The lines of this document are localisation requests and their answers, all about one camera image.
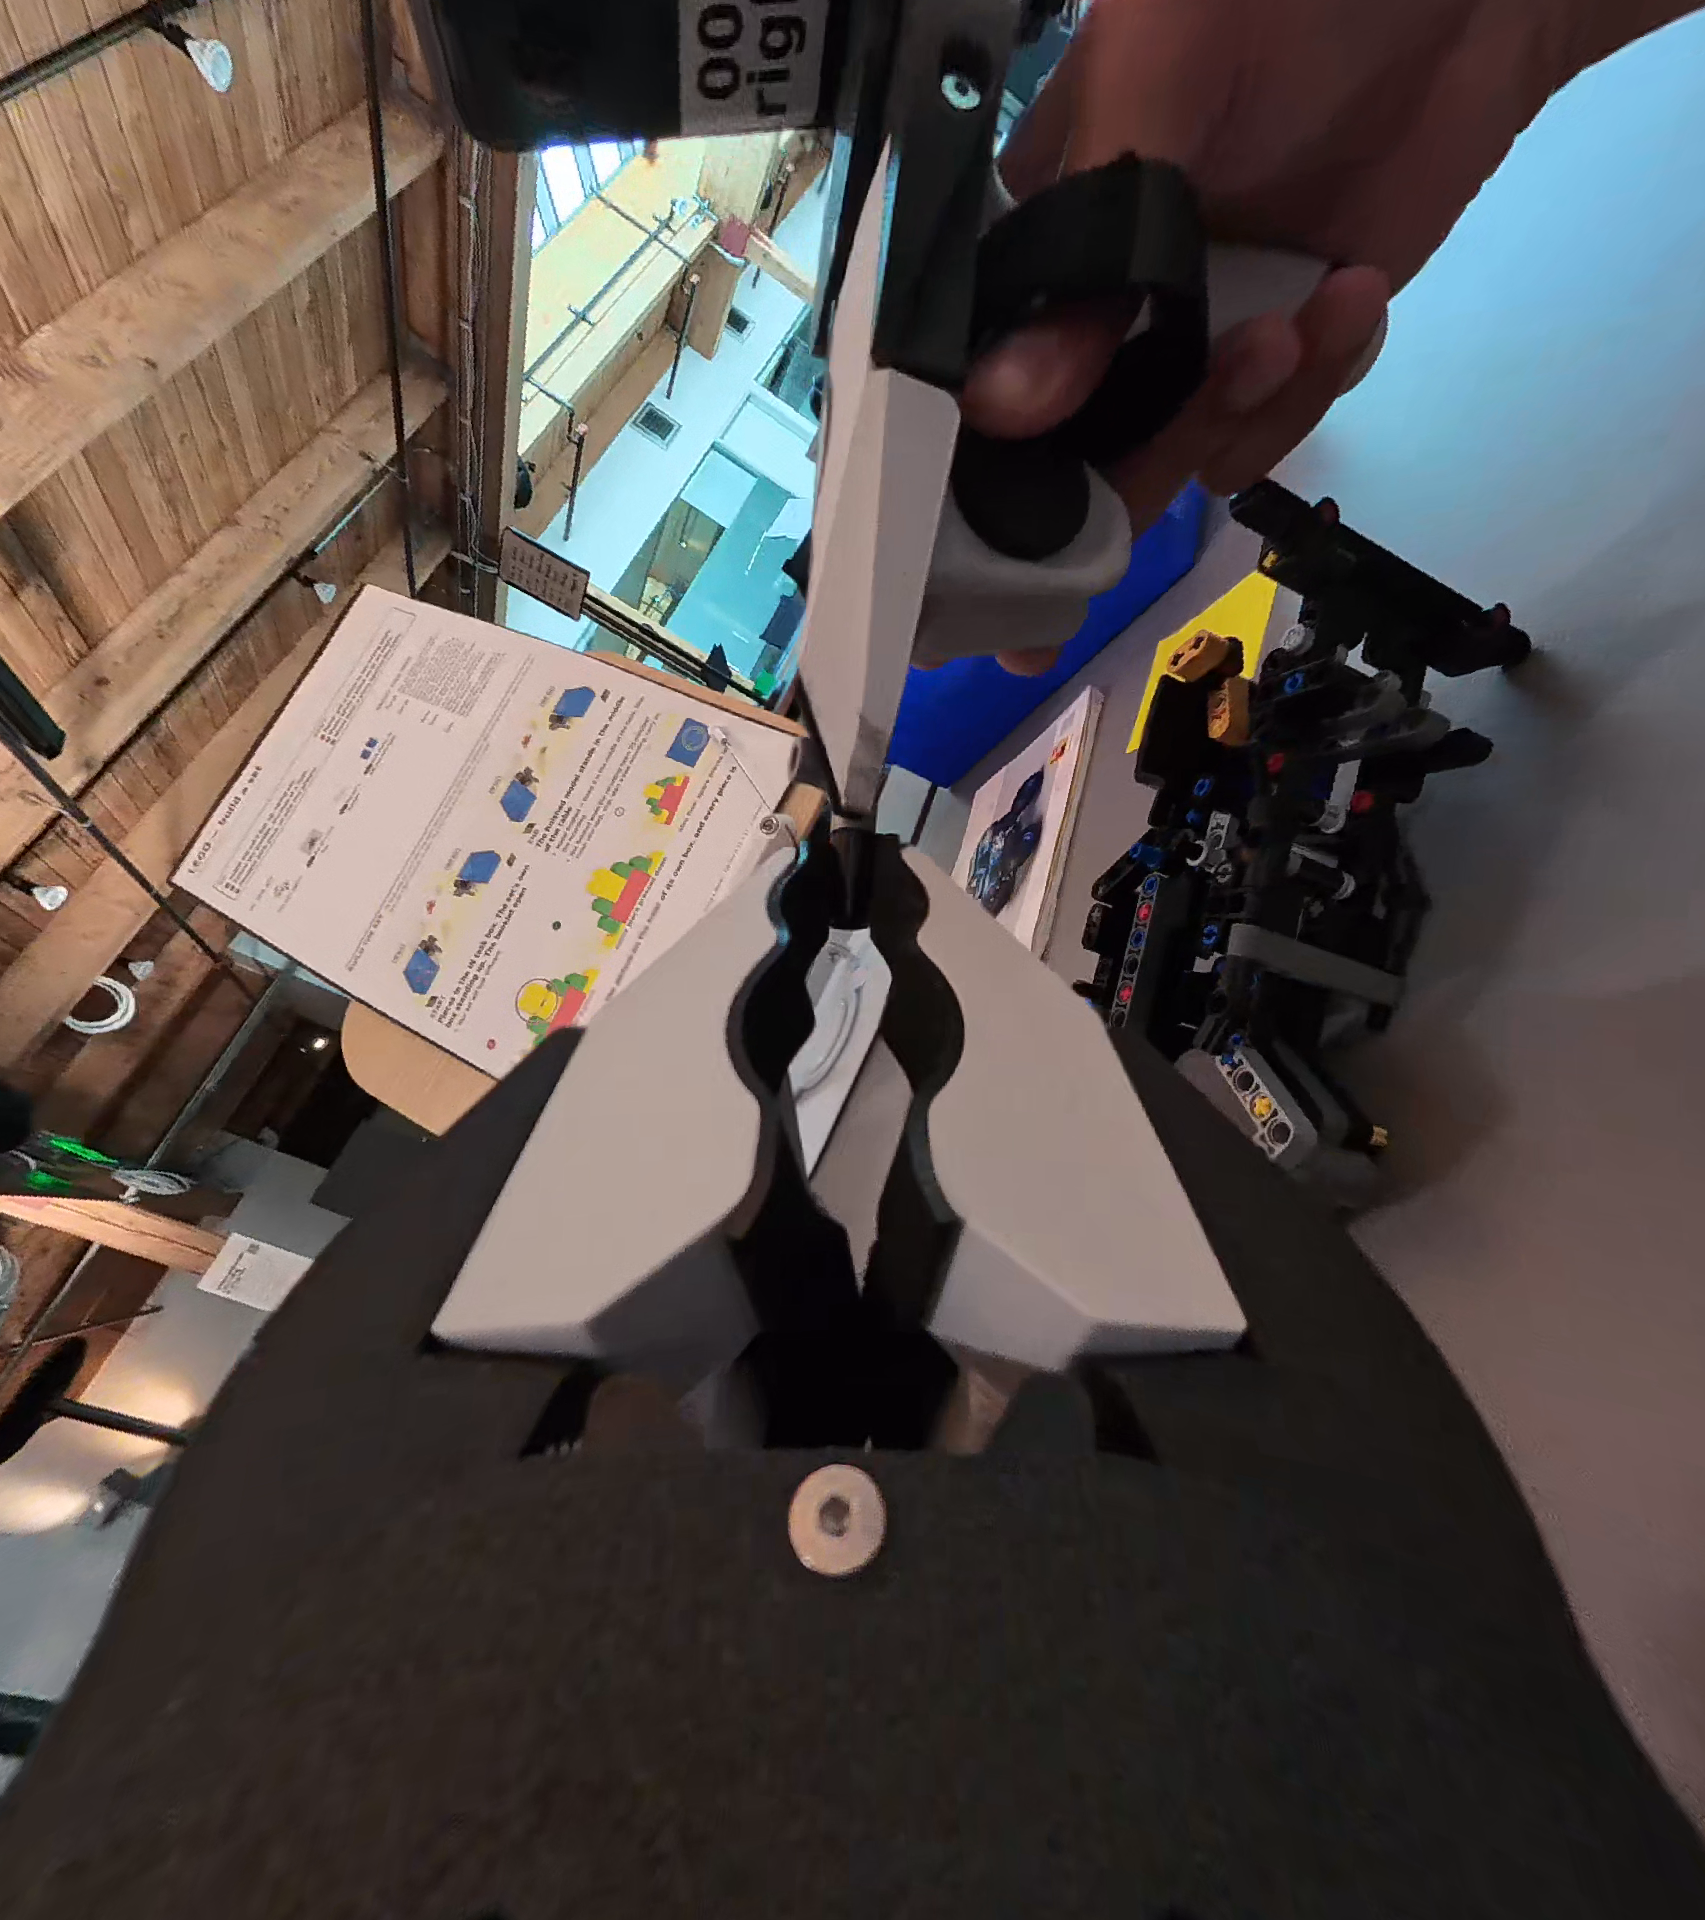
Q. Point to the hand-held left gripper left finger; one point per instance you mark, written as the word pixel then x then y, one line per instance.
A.
pixel 627 1171

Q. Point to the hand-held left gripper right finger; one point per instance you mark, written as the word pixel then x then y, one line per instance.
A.
pixel 1064 1171

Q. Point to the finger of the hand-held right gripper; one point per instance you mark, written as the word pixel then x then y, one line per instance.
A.
pixel 875 524

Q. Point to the black lego technic model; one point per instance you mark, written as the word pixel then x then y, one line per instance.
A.
pixel 1318 841

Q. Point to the lego instruction booklet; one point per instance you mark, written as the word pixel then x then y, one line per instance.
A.
pixel 1017 841

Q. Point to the person's right hand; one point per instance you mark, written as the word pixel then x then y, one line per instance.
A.
pixel 1318 120

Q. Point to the blue plastic box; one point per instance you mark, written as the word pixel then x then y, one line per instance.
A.
pixel 988 720

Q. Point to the brown cardboard board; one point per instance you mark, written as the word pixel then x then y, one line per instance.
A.
pixel 402 1069

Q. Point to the white sorting tray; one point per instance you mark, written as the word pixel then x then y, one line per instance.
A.
pixel 846 1029

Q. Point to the small hanging sign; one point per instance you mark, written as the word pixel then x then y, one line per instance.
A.
pixel 545 571

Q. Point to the yellow paper sheet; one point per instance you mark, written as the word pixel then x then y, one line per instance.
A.
pixel 1219 615

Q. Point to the white ceiling spotlight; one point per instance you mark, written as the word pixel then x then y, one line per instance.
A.
pixel 320 588
pixel 46 896
pixel 207 57

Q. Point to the printed instruction sheet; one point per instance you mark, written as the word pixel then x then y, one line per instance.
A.
pixel 493 781

